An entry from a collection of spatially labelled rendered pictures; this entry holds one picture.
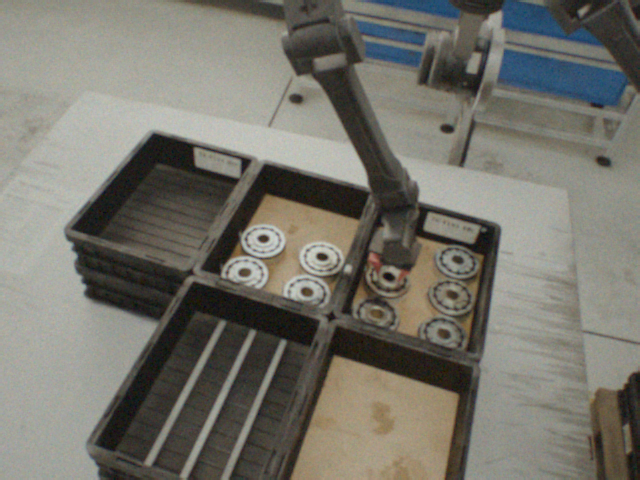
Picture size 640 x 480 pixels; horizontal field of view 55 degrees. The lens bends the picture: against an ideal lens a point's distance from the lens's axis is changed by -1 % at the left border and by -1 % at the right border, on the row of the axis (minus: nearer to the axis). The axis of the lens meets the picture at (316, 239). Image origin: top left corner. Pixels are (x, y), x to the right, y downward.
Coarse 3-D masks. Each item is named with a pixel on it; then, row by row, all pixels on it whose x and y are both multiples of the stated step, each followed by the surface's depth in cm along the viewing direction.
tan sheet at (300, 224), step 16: (272, 208) 154; (288, 208) 154; (304, 208) 155; (256, 224) 149; (272, 224) 150; (288, 224) 150; (304, 224) 151; (320, 224) 151; (336, 224) 152; (352, 224) 152; (288, 240) 147; (304, 240) 147; (320, 240) 148; (336, 240) 148; (352, 240) 148; (240, 256) 142; (288, 256) 143; (272, 272) 139; (288, 272) 140; (272, 288) 136
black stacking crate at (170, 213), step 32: (160, 160) 161; (192, 160) 157; (128, 192) 151; (160, 192) 154; (192, 192) 155; (224, 192) 156; (96, 224) 140; (128, 224) 146; (160, 224) 147; (192, 224) 148; (96, 256) 132; (160, 256) 140; (160, 288) 134
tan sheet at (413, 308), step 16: (432, 256) 147; (480, 256) 149; (416, 272) 143; (432, 272) 144; (416, 288) 140; (400, 304) 136; (416, 304) 137; (400, 320) 133; (416, 320) 134; (464, 320) 135
